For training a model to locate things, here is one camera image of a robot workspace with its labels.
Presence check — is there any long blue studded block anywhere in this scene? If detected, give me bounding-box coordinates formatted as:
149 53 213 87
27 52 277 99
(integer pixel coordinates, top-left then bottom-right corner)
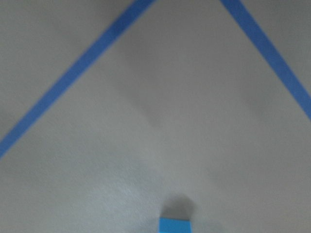
158 217 192 233

